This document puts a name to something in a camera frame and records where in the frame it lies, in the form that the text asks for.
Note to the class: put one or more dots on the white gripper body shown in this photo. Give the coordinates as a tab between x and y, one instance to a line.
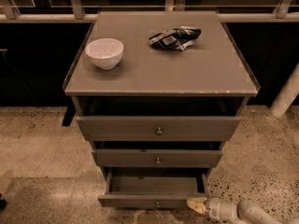
214	208

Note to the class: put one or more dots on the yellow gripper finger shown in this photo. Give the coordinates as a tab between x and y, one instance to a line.
197	204

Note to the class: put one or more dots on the grey bottom drawer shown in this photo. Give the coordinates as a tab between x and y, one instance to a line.
153	188

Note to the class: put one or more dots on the grey drawer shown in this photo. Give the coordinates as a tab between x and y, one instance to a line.
144	128
156	158
153	188

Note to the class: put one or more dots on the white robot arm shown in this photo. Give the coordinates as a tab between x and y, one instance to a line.
243	212

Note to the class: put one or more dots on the grey middle drawer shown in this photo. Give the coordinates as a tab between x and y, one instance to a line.
156	158

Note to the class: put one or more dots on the grey wooden drawer cabinet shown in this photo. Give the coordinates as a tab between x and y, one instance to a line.
208	79

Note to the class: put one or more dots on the grey top drawer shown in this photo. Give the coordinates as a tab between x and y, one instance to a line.
144	128

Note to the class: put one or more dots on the white angled floor pipe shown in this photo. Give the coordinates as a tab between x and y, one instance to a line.
287	95

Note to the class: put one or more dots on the crumpled blue chip bag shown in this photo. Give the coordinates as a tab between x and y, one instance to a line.
175	39

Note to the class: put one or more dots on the white ceramic bowl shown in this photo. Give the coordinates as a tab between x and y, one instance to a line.
105	53

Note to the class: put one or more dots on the metal window railing frame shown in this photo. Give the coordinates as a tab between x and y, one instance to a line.
87	10

